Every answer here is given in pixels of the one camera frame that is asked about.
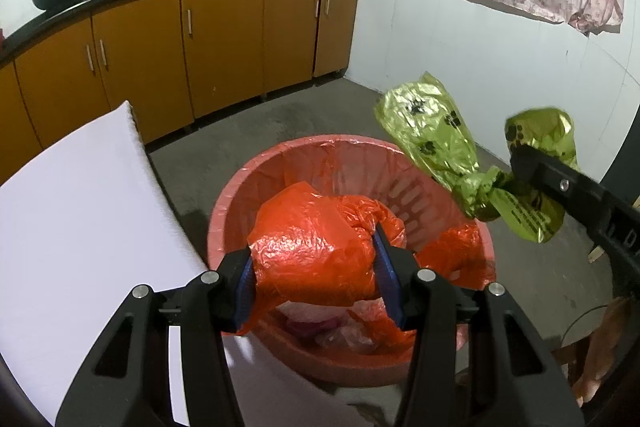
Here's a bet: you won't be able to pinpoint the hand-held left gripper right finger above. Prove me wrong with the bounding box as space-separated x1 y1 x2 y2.
372 222 586 427

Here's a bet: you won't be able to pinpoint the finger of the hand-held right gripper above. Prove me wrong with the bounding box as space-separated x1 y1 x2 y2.
509 143 594 221

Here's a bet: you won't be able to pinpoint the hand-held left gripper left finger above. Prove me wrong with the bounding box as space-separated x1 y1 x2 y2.
55 249 257 427

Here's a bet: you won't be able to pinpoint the red plastic bag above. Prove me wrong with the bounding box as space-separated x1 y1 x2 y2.
239 181 407 336
414 224 490 289

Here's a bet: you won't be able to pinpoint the red plastic basket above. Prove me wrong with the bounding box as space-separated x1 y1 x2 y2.
207 134 497 382

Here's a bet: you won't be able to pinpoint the pink plastic bag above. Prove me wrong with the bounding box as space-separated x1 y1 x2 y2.
285 307 342 339

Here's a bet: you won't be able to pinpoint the green paw print bag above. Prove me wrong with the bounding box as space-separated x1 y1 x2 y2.
375 72 581 244

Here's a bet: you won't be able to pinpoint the person's right forearm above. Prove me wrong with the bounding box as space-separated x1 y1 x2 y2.
572 296 632 408

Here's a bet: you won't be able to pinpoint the small clear plastic bag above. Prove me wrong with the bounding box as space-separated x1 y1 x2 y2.
315 322 377 354

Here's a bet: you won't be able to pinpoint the orange base cabinets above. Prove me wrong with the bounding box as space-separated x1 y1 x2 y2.
0 0 361 178

